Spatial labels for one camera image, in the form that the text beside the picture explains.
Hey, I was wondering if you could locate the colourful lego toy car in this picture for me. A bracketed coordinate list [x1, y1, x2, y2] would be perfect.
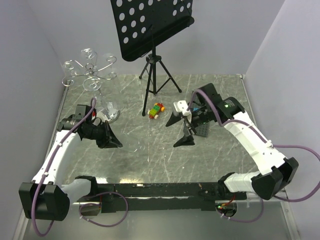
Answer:
[147, 103, 166, 120]

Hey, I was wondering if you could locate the black perforated music stand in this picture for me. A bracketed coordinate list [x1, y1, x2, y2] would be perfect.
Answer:
[110, 0, 195, 116]

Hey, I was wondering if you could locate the grey lego baseplate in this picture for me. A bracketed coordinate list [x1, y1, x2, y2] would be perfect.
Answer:
[195, 124, 210, 138]

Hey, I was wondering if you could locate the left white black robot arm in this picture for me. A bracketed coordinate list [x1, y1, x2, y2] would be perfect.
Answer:
[18, 104, 123, 221]

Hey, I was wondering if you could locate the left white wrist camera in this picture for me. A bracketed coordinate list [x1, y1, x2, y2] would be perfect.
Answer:
[91, 111, 103, 126]

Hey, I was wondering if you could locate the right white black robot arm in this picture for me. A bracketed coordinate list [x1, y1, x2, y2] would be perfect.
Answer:
[166, 83, 299, 200]

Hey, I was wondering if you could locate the purple cable loop under rail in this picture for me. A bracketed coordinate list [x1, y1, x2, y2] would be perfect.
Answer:
[78, 191, 129, 228]

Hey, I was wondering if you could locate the chrome wine glass rack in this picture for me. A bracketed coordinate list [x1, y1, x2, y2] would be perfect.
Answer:
[61, 47, 121, 123]

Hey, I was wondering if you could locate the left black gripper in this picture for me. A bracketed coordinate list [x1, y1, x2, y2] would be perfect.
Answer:
[83, 120, 123, 149]

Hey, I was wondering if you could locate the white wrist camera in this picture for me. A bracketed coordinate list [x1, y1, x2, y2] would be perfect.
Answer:
[172, 100, 192, 123]
[91, 111, 103, 126]

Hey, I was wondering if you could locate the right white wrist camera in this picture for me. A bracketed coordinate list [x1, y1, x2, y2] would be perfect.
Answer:
[172, 100, 192, 123]

